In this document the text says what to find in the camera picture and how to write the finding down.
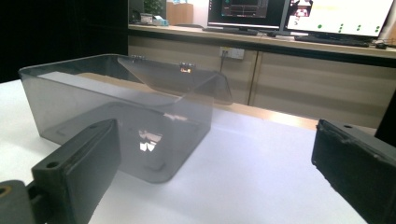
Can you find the light blue tissue box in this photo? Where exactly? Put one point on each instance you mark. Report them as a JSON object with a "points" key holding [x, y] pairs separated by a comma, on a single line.
{"points": [[160, 21]]}

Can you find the black keyboard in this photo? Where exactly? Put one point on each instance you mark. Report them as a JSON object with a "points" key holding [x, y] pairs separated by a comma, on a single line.
{"points": [[232, 31], [333, 41]]}

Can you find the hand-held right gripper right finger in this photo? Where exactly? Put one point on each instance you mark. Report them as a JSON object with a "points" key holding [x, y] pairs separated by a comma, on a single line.
{"points": [[358, 161]]}

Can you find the dark-screen computer monitor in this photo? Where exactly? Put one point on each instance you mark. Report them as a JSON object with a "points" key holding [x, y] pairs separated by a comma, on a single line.
{"points": [[246, 12]]}

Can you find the white wall socket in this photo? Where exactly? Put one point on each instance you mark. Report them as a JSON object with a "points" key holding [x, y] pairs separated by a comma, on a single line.
{"points": [[233, 53]]}

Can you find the dark curtain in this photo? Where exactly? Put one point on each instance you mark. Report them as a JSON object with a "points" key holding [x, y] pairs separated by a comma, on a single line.
{"points": [[56, 28]]}

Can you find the black computer mouse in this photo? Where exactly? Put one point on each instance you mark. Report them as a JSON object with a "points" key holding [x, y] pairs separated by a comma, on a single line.
{"points": [[381, 45]]}

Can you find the beige cabinet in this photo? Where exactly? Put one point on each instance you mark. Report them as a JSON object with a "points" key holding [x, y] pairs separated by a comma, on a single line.
{"points": [[311, 90]]}

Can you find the green plant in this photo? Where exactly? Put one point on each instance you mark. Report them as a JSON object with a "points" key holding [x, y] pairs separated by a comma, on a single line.
{"points": [[154, 6]]}

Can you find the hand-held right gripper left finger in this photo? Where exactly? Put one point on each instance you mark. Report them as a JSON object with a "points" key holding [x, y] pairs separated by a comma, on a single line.
{"points": [[77, 174]]}

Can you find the wooden box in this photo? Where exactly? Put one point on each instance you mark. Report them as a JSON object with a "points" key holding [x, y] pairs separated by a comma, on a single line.
{"points": [[180, 14]]}

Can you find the transparent grey plastic box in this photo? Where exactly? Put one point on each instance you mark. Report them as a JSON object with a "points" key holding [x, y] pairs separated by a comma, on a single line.
{"points": [[77, 102]]}

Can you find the wooden counter top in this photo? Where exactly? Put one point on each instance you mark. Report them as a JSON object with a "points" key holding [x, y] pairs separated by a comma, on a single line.
{"points": [[280, 42]]}

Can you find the bright-screen computer monitor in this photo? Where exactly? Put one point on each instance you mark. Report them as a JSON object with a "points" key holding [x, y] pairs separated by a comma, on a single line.
{"points": [[342, 15]]}

